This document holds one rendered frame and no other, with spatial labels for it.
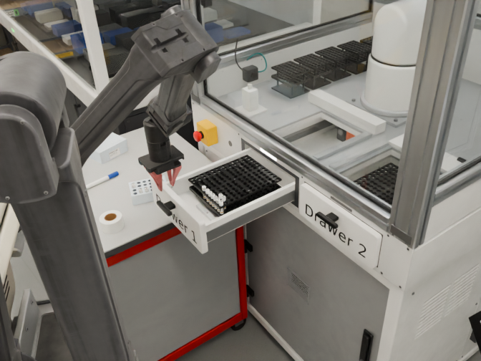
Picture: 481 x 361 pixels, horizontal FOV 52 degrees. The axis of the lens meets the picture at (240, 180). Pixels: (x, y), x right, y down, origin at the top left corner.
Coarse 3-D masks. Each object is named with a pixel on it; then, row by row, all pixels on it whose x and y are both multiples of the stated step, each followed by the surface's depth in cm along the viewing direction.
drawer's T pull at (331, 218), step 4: (320, 212) 133; (320, 216) 133; (324, 216) 132; (328, 216) 132; (332, 216) 132; (336, 216) 132; (324, 220) 132; (328, 220) 131; (332, 220) 131; (336, 220) 132; (328, 224) 131; (332, 224) 129; (336, 224) 129
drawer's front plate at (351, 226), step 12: (300, 192) 143; (312, 192) 138; (300, 204) 146; (312, 204) 140; (324, 204) 135; (336, 204) 133; (312, 216) 143; (348, 216) 129; (324, 228) 140; (348, 228) 130; (360, 228) 126; (372, 228) 125; (336, 240) 137; (360, 240) 128; (372, 240) 124; (372, 252) 126; (372, 264) 127
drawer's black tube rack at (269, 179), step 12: (216, 168) 156; (228, 168) 155; (240, 168) 155; (252, 168) 154; (264, 168) 154; (204, 180) 150; (216, 180) 150; (228, 180) 149; (240, 180) 149; (252, 180) 149; (264, 180) 149; (276, 180) 148; (204, 192) 145; (216, 192) 145; (228, 192) 145; (240, 192) 144; (252, 192) 144; (264, 192) 149; (228, 204) 140; (240, 204) 144
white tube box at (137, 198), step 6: (138, 180) 169; (144, 180) 169; (138, 186) 168; (144, 186) 166; (150, 186) 167; (132, 192) 164; (138, 192) 164; (144, 192) 164; (150, 192) 163; (132, 198) 163; (138, 198) 163; (144, 198) 164; (150, 198) 165; (138, 204) 165
